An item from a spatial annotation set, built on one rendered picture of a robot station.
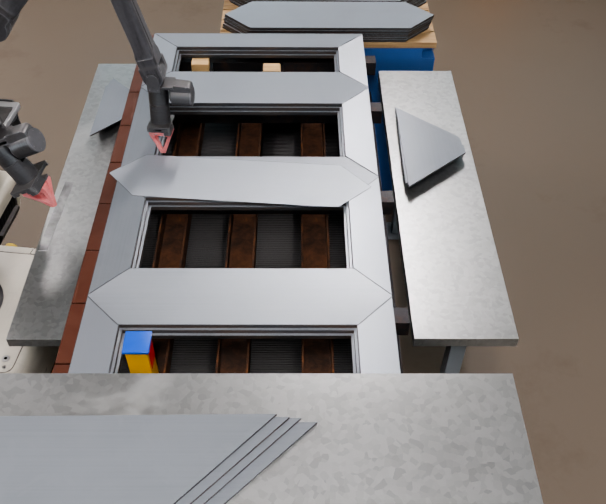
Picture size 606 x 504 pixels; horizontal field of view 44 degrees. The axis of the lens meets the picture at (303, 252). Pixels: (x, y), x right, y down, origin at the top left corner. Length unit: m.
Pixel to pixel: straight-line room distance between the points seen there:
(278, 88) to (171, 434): 1.42
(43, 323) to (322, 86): 1.14
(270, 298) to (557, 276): 1.63
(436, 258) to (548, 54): 2.60
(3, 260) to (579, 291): 2.19
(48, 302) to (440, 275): 1.06
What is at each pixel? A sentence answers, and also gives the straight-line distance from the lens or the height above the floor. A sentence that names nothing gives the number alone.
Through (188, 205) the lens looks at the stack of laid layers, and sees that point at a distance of 2.11.
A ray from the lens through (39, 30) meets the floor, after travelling 4.74.
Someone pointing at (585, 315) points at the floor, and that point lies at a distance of 3.09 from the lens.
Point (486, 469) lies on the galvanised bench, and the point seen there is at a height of 1.05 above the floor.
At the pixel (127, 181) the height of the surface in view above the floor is 0.85.
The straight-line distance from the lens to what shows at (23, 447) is 1.42.
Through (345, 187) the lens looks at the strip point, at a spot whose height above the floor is 0.85.
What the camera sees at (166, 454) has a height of 1.07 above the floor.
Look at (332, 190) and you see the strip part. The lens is 2.10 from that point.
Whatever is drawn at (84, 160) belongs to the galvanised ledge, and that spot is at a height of 0.68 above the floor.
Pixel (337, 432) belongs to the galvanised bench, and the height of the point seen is 1.05.
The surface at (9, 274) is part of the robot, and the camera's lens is 2.83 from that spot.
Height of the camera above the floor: 2.24
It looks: 46 degrees down
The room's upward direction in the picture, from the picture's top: 1 degrees clockwise
